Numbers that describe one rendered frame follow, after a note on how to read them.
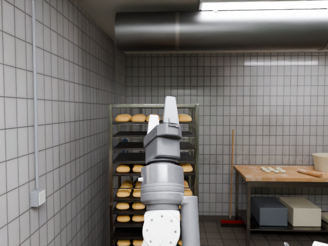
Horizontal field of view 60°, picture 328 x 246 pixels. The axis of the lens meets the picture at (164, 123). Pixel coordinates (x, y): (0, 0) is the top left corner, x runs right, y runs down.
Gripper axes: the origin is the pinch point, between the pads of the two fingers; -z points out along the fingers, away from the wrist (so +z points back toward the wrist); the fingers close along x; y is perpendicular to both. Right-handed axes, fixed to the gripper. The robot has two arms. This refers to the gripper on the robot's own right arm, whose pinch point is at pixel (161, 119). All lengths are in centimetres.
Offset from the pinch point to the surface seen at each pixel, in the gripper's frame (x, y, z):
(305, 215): -239, -287, 7
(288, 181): -224, -252, -32
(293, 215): -246, -273, 7
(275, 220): -258, -253, 13
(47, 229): -147, 21, 21
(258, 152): -288, -266, -87
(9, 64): -80, 47, -52
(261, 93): -253, -257, -169
